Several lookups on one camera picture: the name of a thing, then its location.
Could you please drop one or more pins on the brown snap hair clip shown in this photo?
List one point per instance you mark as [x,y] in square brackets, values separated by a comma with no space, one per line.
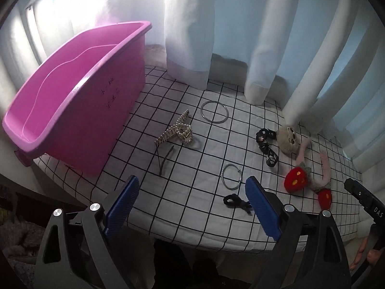
[161,162]

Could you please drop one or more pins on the pink strawberry headband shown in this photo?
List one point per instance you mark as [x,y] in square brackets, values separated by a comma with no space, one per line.
[300,177]

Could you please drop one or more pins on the large silver bangle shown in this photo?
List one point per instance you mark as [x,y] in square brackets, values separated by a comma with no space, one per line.
[218,115]

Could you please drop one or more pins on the purple knitted fabric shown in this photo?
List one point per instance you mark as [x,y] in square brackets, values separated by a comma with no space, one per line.
[20,243]

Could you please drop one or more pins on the person's right hand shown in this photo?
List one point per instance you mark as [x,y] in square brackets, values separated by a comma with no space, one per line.
[372,256]

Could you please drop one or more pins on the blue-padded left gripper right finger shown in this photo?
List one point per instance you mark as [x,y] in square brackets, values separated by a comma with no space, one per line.
[324,263]

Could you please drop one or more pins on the pink plastic basin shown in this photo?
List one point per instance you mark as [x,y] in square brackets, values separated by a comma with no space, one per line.
[75,104]

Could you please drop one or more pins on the beige plush face ball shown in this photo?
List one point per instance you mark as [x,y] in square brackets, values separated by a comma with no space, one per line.
[287,140]

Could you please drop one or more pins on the black patterned bow clip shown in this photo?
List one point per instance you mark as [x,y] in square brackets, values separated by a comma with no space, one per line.
[262,137]

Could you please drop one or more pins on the white curtain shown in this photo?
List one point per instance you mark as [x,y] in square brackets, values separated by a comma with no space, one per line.
[321,60]

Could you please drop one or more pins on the pearl hair claw clip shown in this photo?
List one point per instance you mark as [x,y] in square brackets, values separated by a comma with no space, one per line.
[180,129]

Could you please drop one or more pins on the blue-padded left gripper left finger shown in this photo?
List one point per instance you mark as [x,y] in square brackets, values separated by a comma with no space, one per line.
[74,251]

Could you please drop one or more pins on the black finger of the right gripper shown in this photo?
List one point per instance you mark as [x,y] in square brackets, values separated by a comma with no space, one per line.
[371,204]

